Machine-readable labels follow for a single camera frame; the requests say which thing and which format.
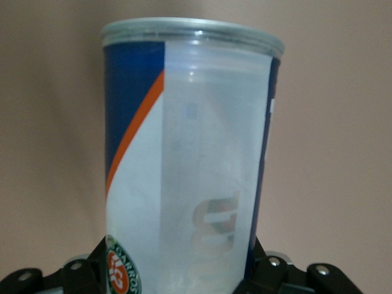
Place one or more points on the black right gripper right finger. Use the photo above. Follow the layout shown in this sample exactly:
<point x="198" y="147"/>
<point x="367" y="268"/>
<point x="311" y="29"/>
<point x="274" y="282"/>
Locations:
<point x="275" y="278"/>

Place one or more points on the clear blue-white Wilson tennis can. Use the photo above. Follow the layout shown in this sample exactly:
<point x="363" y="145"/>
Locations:
<point x="190" y="137"/>

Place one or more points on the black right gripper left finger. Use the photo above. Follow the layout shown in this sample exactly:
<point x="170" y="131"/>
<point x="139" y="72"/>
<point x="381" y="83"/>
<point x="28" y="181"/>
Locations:
<point x="76" y="278"/>

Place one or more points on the brown table mat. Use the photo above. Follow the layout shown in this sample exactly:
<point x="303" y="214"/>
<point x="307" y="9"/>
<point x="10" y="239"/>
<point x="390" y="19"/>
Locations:
<point x="46" y="122"/>

